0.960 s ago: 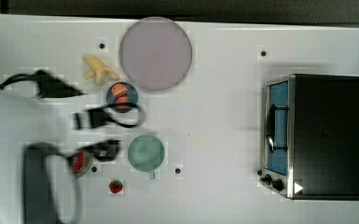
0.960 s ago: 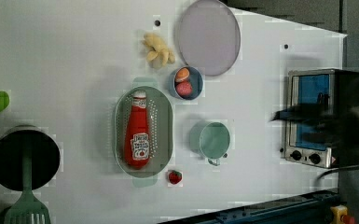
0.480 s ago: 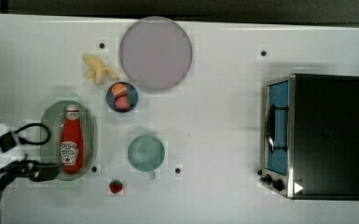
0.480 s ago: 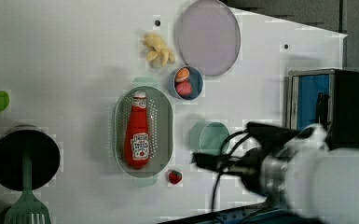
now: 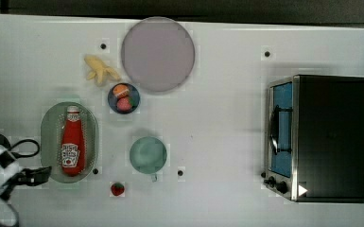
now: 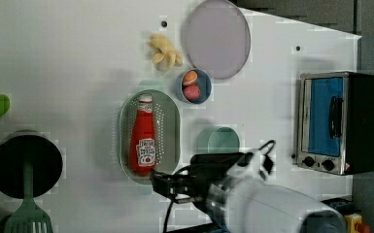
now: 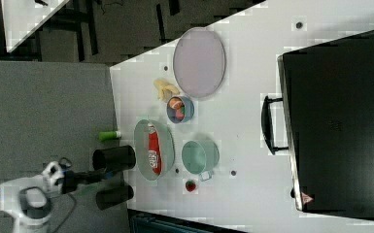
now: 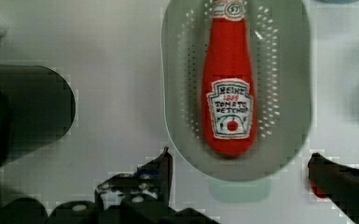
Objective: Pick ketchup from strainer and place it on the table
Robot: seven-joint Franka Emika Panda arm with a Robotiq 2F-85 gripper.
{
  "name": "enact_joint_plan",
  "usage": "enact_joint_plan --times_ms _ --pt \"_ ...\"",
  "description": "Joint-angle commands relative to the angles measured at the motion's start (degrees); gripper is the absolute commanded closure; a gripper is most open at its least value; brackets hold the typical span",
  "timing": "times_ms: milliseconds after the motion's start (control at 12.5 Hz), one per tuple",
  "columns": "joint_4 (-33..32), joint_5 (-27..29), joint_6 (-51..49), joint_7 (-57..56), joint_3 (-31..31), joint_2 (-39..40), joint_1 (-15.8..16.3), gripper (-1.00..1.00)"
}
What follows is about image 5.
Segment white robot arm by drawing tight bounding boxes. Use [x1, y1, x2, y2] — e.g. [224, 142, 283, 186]
[0, 145, 52, 201]

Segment yellow plush banana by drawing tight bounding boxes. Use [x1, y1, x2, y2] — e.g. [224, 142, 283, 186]
[84, 55, 121, 85]

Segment black toaster oven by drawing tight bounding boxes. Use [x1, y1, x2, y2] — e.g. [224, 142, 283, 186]
[261, 75, 364, 203]

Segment blue bowl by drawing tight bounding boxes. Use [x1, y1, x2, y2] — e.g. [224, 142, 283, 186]
[108, 82, 140, 114]

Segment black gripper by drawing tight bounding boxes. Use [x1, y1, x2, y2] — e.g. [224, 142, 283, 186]
[0, 166, 52, 201]

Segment red plush ketchup bottle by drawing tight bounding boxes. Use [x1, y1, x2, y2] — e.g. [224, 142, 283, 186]
[61, 106, 86, 177]

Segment green metal cup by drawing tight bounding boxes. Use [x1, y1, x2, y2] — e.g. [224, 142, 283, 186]
[130, 136, 167, 183]

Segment red plush strawberry in bowl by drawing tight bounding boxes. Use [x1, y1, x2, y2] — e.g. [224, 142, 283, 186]
[116, 96, 133, 112]

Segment orange plush fruit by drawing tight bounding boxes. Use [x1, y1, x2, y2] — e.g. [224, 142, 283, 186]
[113, 83, 130, 98]

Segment grey round plate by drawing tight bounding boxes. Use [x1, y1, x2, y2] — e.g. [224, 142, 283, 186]
[121, 17, 196, 92]

